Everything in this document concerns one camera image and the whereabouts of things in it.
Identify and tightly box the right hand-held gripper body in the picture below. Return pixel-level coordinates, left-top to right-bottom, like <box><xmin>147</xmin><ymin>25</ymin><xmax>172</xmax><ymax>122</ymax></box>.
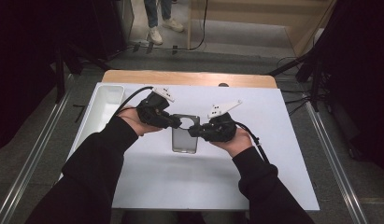
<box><xmin>198</xmin><ymin>99</ymin><xmax>244</xmax><ymax>143</ymax></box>

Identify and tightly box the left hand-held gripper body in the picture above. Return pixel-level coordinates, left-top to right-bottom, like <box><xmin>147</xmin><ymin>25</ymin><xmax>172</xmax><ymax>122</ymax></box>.
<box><xmin>135</xmin><ymin>86</ymin><xmax>176</xmax><ymax>129</ymax></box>

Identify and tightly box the person's left hand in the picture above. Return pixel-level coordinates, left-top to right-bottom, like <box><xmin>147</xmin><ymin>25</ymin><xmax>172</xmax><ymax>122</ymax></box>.
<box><xmin>117</xmin><ymin>105</ymin><xmax>164</xmax><ymax>137</ymax></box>

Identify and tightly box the person's right hand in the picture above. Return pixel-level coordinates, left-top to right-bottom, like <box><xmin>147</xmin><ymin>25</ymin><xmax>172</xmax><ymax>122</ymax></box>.
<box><xmin>209</xmin><ymin>127</ymin><xmax>254</xmax><ymax>159</ymax></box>

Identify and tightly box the white board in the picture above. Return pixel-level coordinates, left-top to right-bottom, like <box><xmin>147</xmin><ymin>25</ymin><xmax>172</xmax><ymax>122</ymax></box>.
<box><xmin>58</xmin><ymin>82</ymin><xmax>320</xmax><ymax>212</ymax></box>

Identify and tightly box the white plastic tray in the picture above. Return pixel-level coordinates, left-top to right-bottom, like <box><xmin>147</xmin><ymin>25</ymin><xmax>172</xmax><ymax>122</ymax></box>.
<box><xmin>67</xmin><ymin>84</ymin><xmax>126</xmax><ymax>161</ymax></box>

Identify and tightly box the black metal stand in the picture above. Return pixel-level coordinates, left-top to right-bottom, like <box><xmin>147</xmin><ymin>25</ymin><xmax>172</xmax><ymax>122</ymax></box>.
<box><xmin>52</xmin><ymin>43</ymin><xmax>114</xmax><ymax>105</ymax></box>
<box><xmin>266</xmin><ymin>46</ymin><xmax>328</xmax><ymax>113</ymax></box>

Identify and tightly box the light wooden cabinet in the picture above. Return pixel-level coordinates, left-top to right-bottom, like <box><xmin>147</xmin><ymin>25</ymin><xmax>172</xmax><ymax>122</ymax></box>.
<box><xmin>186</xmin><ymin>0</ymin><xmax>337</xmax><ymax>58</ymax></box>

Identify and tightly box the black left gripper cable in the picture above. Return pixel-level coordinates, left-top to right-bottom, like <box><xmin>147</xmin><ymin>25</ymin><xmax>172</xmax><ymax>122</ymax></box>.
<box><xmin>112</xmin><ymin>86</ymin><xmax>154</xmax><ymax>118</ymax></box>

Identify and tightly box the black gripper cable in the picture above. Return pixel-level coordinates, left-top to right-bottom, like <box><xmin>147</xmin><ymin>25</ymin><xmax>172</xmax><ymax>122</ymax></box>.
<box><xmin>112</xmin><ymin>86</ymin><xmax>154</xmax><ymax>118</ymax></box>
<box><xmin>234</xmin><ymin>120</ymin><xmax>271</xmax><ymax>165</ymax></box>

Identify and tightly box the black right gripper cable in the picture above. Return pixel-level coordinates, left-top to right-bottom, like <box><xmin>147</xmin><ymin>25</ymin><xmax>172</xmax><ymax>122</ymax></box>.
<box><xmin>234</xmin><ymin>120</ymin><xmax>271</xmax><ymax>165</ymax></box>

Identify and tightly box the hanging black cable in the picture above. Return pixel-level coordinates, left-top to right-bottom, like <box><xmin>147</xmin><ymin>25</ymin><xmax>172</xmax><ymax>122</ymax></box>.
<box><xmin>189</xmin><ymin>0</ymin><xmax>210</xmax><ymax>52</ymax></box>

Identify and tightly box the metal floor rail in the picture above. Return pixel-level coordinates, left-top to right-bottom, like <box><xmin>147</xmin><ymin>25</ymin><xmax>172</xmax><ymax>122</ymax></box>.
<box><xmin>0</xmin><ymin>89</ymin><xmax>73</xmax><ymax>224</ymax></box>
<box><xmin>304</xmin><ymin>100</ymin><xmax>370</xmax><ymax>224</ymax></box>

